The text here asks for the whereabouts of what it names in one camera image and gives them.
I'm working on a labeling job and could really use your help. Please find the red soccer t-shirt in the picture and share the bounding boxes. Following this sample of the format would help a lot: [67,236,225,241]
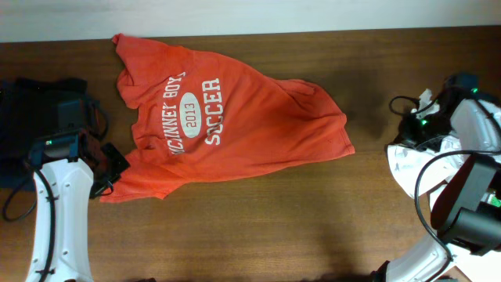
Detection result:
[105,34,355,203]

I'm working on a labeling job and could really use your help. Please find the white t-shirt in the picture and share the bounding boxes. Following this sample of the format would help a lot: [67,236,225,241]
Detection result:
[386,88,501,282]

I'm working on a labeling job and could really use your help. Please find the navy blue folded garment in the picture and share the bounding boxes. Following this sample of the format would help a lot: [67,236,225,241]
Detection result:
[1,159,35,192]

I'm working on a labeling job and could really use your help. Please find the dark grey folded garment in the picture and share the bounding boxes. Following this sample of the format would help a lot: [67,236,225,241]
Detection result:
[0,80,100,170]

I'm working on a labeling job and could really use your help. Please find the black folded garment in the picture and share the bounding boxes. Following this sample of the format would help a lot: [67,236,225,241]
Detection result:
[15,78,88,101]

